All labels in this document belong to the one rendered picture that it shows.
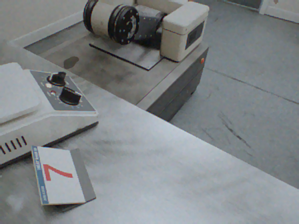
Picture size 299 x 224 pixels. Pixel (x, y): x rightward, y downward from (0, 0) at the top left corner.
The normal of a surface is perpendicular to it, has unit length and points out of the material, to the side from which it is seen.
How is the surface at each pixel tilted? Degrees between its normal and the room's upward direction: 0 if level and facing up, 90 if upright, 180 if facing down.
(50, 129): 90
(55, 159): 40
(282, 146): 0
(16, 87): 0
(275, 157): 0
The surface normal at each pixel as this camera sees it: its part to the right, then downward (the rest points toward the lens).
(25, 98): 0.06, -0.71
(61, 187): 0.62, -0.72
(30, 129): 0.59, 0.59
